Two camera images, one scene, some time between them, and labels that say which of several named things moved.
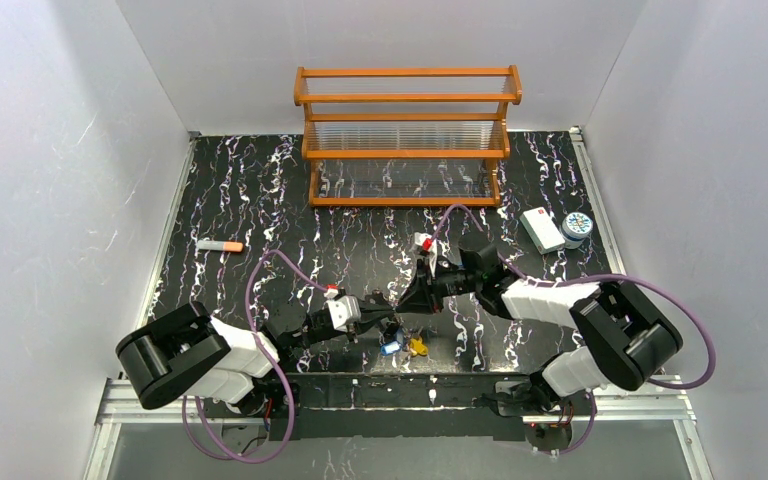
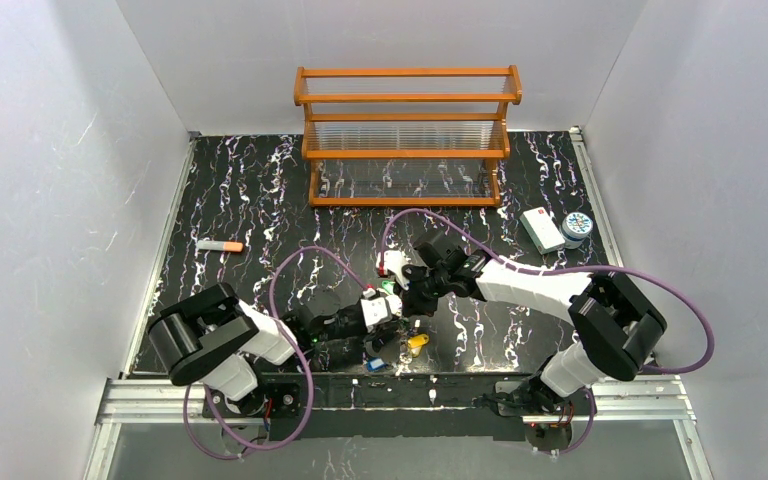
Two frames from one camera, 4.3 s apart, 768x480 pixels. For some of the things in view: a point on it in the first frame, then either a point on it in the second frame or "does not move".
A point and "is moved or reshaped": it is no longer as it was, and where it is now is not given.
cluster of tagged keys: (401, 341) is moved or reshaped
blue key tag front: (391, 347) is moved or reshaped
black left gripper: (363, 312) -> (379, 332)
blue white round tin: (576, 227) does not move
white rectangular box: (541, 230) does not move
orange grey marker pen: (219, 246) does not move
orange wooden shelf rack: (397, 137) does not move
